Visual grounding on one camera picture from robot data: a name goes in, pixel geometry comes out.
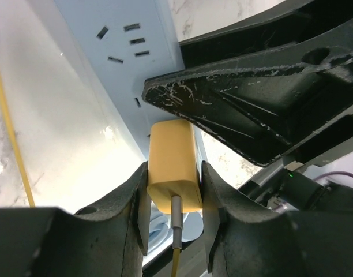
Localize yellow charging cable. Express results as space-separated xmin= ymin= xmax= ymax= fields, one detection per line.
xmin=0 ymin=56 xmax=36 ymax=208

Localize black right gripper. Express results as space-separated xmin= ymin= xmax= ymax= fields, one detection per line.
xmin=142 ymin=21 xmax=353 ymax=213

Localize light blue power cord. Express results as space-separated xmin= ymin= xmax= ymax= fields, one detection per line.
xmin=149 ymin=213 xmax=205 ymax=254

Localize light blue power strip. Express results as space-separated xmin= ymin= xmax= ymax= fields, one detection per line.
xmin=54 ymin=0 xmax=206 ymax=254

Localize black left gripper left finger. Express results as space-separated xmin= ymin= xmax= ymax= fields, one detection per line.
xmin=0 ymin=163 xmax=151 ymax=276

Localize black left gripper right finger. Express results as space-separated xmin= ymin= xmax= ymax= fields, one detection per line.
xmin=201 ymin=162 xmax=353 ymax=276

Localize yellow charger plug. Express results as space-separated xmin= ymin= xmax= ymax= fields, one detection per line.
xmin=147 ymin=119 xmax=202 ymax=214

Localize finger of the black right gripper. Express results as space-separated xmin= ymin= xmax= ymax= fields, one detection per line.
xmin=179 ymin=0 xmax=353 ymax=68

